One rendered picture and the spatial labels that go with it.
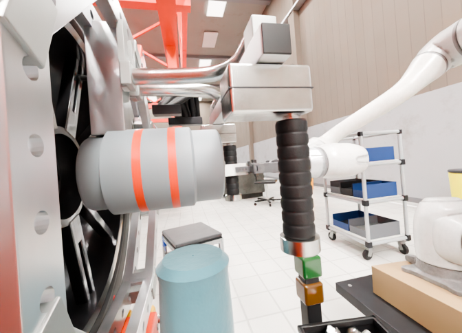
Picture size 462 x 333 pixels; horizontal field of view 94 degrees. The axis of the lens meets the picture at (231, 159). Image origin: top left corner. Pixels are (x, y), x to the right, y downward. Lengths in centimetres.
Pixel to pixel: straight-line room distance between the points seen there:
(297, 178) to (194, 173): 16
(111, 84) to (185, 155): 17
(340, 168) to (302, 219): 43
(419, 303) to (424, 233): 22
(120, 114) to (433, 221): 95
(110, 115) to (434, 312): 98
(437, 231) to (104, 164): 95
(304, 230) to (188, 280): 13
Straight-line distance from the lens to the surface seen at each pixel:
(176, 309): 28
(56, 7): 23
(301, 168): 24
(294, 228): 25
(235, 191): 57
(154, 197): 35
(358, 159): 71
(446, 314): 95
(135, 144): 35
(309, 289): 49
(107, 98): 40
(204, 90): 45
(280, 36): 24
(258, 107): 22
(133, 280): 56
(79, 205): 48
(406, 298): 102
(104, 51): 43
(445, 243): 98
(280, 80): 24
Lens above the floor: 86
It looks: level
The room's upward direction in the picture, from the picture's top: 4 degrees counter-clockwise
